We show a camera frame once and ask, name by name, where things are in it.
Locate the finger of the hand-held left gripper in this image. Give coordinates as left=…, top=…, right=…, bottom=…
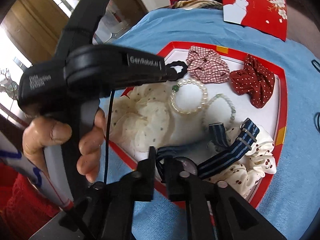
left=157, top=64, right=178, bottom=82

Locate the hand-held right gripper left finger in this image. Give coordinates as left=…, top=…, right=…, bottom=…
left=59, top=146, right=157, bottom=240

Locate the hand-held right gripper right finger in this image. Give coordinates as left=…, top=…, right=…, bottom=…
left=165, top=157, right=287, bottom=240

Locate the black scrunchie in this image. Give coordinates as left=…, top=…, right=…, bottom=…
left=164, top=59, right=188, bottom=82

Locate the red plaid scrunchie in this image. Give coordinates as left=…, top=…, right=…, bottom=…
left=186, top=46, right=230, bottom=84

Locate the pearl bracelet with green bead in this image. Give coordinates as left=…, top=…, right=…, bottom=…
left=170, top=78, right=208, bottom=117

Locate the red box tray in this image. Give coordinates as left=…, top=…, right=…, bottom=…
left=105, top=41, right=290, bottom=209

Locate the cream organza dotted scrunchie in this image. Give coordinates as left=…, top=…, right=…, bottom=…
left=109, top=82, right=180, bottom=153

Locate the watch with blue striped strap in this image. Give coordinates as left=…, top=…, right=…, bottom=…
left=155, top=118, right=260, bottom=180

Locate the pale green bead bracelet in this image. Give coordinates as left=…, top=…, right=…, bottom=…
left=201, top=94, right=237, bottom=130

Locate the red white-dotted scrunchie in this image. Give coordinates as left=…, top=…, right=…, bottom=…
left=229, top=54, right=276, bottom=109

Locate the white cherry print scrunchie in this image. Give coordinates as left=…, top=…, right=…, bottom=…
left=207, top=126, right=277, bottom=198

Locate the person's left hand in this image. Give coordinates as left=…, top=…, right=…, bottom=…
left=22, top=109, right=107, bottom=183

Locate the wooden door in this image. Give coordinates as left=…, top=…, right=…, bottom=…
left=0, top=0, right=72, bottom=55

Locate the red floral box lid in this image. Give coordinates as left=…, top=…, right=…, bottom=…
left=222, top=0, right=289, bottom=42

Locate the blue blanket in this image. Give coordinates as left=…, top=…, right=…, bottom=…
left=92, top=4, right=320, bottom=240

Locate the red knit garment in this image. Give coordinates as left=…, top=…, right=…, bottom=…
left=0, top=162, right=59, bottom=240

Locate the black cable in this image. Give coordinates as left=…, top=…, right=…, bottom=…
left=104, top=90, right=116, bottom=184

